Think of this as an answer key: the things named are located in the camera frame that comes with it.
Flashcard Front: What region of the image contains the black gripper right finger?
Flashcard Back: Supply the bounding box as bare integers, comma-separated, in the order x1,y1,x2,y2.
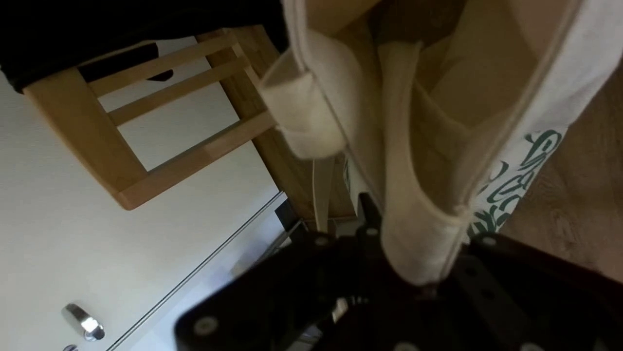
445,233,623,351

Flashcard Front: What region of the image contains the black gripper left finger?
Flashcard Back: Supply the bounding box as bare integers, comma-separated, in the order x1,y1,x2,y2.
173,192,418,351

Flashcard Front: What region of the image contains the white tote bag green print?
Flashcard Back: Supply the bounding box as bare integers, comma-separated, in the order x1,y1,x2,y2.
258,0,623,289

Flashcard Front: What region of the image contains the white door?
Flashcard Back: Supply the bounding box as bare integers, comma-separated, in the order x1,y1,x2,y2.
0,36,307,351

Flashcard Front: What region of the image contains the wooden folding chair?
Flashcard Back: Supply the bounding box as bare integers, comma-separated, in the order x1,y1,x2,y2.
21,26,287,213

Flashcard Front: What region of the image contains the silver door handle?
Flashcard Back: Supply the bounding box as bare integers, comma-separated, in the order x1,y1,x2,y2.
60,301,106,344

